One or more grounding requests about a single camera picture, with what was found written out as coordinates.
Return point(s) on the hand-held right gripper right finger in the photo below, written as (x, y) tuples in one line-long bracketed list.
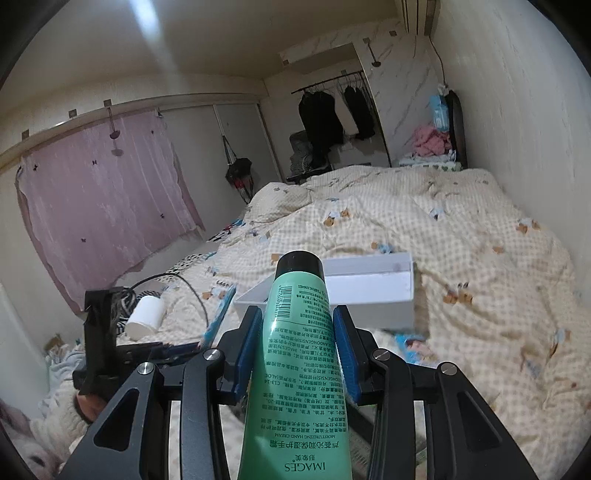
[(344, 355)]

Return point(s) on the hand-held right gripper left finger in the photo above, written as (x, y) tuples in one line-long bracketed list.
[(247, 350)]

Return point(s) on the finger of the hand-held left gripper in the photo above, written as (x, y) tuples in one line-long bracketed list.
[(157, 361), (152, 346)]

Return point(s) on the blue cartoon snack packet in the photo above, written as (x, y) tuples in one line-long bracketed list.
[(221, 309)]

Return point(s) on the green hand cream tube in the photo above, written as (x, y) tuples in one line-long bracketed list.
[(295, 369)]

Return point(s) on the white shallow box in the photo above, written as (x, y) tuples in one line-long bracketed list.
[(369, 290)]

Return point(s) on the person's left hand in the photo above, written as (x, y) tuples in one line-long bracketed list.
[(87, 407)]

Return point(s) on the white cylindrical bottle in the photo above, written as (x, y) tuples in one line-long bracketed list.
[(145, 316)]

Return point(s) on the black white striped cloth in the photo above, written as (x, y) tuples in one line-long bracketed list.
[(125, 307)]

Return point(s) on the light blue cloth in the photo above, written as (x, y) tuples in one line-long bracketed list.
[(60, 369)]

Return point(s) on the black white patterned sheet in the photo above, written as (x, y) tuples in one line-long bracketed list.
[(194, 261)]

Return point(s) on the pink curtain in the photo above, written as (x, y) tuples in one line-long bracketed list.
[(101, 207)]

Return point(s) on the checked bear print blanket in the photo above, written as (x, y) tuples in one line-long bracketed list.
[(415, 221)]

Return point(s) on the black hanging bag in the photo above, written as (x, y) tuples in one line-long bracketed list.
[(238, 168)]

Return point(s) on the heart print pillow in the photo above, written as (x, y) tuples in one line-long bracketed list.
[(429, 164)]

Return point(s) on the grey chair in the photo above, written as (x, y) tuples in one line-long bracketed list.
[(300, 147)]

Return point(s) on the pink clothes pile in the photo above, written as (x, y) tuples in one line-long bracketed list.
[(427, 138)]

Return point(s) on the long black coat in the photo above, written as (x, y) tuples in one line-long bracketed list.
[(318, 115)]

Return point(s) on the black headboard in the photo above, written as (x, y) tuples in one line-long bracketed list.
[(458, 129)]

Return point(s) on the blue tissue pack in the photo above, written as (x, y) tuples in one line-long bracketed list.
[(438, 113)]

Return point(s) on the black clothes rack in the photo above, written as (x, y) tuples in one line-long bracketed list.
[(323, 85)]

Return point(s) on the white air conditioner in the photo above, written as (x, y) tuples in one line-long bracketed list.
[(420, 14)]

